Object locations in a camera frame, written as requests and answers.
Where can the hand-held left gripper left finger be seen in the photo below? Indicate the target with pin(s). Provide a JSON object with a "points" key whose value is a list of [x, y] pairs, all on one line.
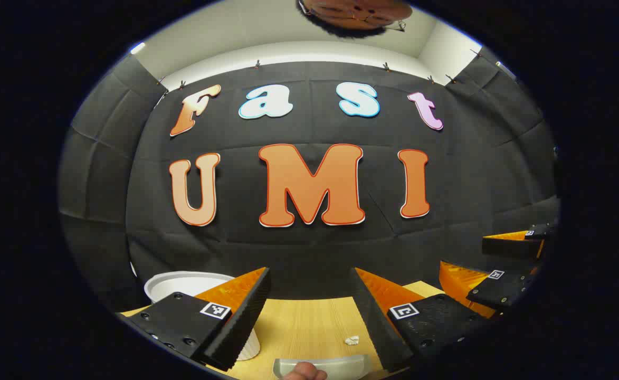
{"points": [[243, 322]]}

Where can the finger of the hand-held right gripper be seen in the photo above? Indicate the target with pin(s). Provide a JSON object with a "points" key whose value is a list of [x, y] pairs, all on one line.
{"points": [[504, 293], [510, 248]]}

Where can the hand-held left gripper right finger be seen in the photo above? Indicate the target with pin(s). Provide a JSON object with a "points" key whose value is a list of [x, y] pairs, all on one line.
{"points": [[375, 327]]}

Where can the white paper ball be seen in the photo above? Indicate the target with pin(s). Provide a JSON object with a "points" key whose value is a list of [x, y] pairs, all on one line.
{"points": [[352, 340]]}

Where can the grey plastic dustpan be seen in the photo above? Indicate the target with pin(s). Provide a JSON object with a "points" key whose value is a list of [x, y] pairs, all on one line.
{"points": [[341, 366]]}

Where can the white ribbed garbage bin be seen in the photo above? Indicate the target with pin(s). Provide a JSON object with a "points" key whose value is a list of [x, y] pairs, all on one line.
{"points": [[182, 285]]}

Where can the wooden desktop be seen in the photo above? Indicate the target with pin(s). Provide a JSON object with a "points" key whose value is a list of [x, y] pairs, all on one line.
{"points": [[309, 322]]}

